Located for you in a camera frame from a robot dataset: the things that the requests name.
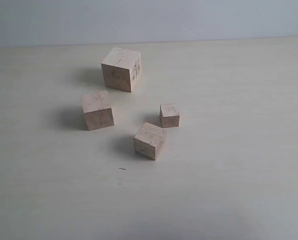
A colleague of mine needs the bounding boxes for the third largest wooden cube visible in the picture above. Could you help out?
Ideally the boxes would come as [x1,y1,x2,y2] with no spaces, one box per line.
[133,122,167,161]

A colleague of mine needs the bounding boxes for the smallest wooden cube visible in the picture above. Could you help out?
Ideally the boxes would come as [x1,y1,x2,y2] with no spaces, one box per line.
[160,103,180,128]

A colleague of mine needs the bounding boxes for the second largest wooden cube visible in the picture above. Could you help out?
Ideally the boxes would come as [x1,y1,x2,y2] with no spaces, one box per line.
[81,90,115,131]

